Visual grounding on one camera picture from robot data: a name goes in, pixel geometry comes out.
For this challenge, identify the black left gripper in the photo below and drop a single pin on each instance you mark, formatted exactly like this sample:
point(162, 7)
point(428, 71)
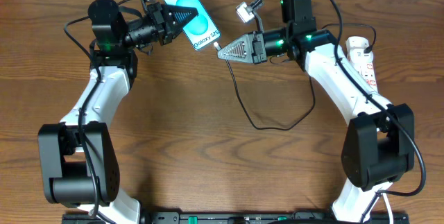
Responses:
point(163, 23)

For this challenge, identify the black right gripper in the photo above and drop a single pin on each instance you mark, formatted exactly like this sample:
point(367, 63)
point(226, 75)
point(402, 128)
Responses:
point(253, 46)

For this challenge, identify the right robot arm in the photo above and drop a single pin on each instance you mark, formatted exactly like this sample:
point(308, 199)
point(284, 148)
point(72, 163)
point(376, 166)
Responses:
point(379, 146)

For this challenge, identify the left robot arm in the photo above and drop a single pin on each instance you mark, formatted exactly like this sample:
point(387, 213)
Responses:
point(78, 162)

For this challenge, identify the white power strip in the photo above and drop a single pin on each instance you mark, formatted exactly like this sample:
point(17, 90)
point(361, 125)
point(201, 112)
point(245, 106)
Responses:
point(361, 58)

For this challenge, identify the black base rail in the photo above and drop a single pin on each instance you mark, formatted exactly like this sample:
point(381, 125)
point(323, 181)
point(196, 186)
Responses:
point(297, 217)

